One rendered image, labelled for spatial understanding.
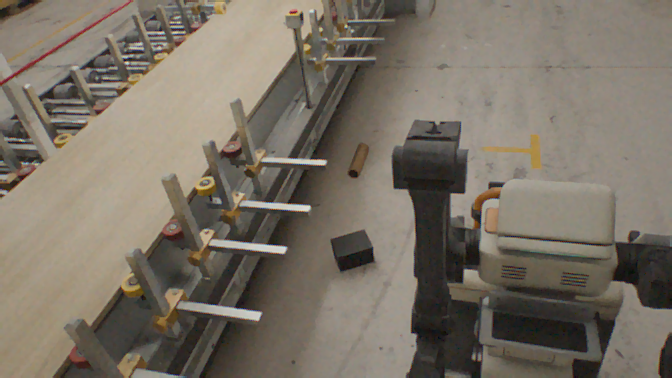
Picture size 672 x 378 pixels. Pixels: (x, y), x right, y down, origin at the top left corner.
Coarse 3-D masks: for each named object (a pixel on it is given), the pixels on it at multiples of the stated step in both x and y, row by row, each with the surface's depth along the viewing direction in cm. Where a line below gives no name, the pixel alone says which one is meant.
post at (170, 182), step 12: (168, 180) 156; (168, 192) 160; (180, 192) 161; (180, 204) 162; (180, 216) 166; (192, 216) 169; (192, 228) 170; (192, 240) 172; (204, 264) 179; (204, 276) 184
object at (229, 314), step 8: (144, 304) 165; (184, 304) 162; (192, 304) 162; (200, 304) 162; (184, 312) 162; (192, 312) 161; (200, 312) 160; (208, 312) 159; (216, 312) 158; (224, 312) 158; (232, 312) 157; (240, 312) 157; (248, 312) 157; (256, 312) 156; (224, 320) 159; (232, 320) 158; (240, 320) 156; (248, 320) 155; (256, 320) 154
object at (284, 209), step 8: (208, 200) 204; (216, 200) 203; (216, 208) 203; (240, 208) 200; (248, 208) 199; (256, 208) 197; (264, 208) 196; (272, 208) 195; (280, 208) 194; (288, 208) 194; (296, 208) 193; (304, 208) 192
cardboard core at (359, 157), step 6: (360, 144) 354; (366, 144) 354; (360, 150) 348; (366, 150) 351; (354, 156) 345; (360, 156) 343; (354, 162) 338; (360, 162) 339; (354, 168) 333; (360, 168) 337; (348, 174) 336; (354, 174) 339
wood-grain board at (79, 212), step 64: (256, 0) 371; (320, 0) 353; (192, 64) 293; (256, 64) 282; (128, 128) 242; (192, 128) 234; (64, 192) 206; (128, 192) 200; (192, 192) 197; (0, 256) 180; (64, 256) 175; (0, 320) 156; (64, 320) 153
